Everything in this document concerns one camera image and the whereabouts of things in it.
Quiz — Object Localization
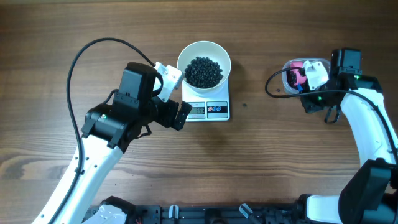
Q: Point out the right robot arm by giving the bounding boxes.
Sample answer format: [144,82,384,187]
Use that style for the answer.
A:
[296,48,397,223]

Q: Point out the black left camera cable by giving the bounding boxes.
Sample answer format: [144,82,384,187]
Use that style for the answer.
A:
[46,37,156,224]

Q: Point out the clear container of black beans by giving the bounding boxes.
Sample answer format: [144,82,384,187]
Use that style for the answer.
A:
[282,58,330,95]

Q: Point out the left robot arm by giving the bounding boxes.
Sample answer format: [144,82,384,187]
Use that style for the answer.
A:
[34,62,192,223]

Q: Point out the black beans in bowl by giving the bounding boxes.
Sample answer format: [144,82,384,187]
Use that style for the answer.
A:
[185,57,224,89]

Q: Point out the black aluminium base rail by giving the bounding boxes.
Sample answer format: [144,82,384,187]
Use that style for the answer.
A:
[83,203,312,224]

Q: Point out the pink scoop with blue handle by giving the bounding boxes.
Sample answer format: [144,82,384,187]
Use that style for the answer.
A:
[287,62,307,91]

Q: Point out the white digital kitchen scale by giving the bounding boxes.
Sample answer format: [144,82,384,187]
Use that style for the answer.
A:
[182,81,230,122]

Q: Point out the white plastic bowl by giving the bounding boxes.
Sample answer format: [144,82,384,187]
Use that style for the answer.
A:
[177,40,232,93]

